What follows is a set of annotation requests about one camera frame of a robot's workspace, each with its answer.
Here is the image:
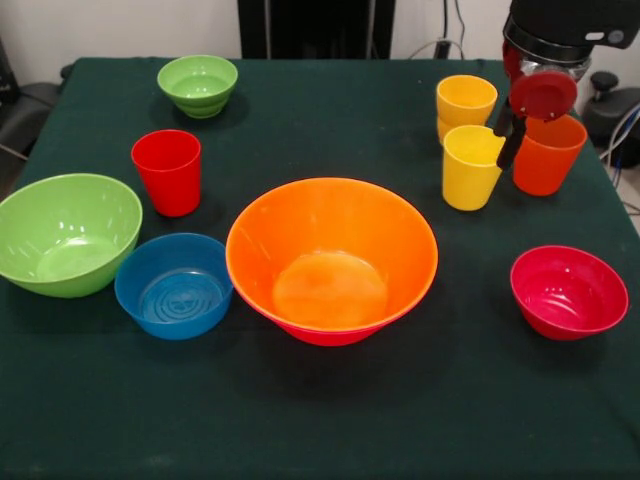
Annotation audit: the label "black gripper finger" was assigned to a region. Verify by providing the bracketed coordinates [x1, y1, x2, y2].
[496, 115, 529, 171]
[493, 97, 516, 138]

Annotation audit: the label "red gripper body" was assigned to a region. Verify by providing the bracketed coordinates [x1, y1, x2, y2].
[502, 42, 578, 122]

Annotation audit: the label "large orange bowl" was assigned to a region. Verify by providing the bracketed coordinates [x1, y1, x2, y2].
[225, 176, 440, 334]

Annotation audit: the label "orange cup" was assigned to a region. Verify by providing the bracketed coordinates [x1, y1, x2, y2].
[512, 114, 588, 197]

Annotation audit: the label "black equipment base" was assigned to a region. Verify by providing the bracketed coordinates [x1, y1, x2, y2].
[582, 71, 640, 149]

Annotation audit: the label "red bowl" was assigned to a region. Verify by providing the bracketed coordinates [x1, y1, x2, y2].
[509, 244, 630, 342]

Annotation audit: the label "black cabinet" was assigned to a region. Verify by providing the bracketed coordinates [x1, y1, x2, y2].
[238, 0, 396, 60]

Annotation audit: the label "small green bowl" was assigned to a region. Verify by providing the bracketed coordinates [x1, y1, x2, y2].
[156, 54, 239, 120]

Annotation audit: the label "dark green tablecloth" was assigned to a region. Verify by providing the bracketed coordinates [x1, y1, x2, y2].
[0, 57, 640, 480]

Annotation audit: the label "red cup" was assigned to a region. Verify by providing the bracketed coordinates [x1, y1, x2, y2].
[130, 129, 203, 218]

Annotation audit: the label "blue bowl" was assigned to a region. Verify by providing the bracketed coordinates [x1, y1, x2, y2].
[114, 232, 235, 342]

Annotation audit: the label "large green bowl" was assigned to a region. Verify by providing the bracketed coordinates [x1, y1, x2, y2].
[0, 173, 144, 300]

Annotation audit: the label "black chair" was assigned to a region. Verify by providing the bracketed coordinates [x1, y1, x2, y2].
[0, 34, 75, 161]

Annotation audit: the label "blue and white cables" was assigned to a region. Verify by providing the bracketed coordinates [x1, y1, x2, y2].
[598, 102, 640, 171]

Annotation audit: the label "white cable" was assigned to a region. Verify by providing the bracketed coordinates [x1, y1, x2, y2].
[407, 37, 466, 60]

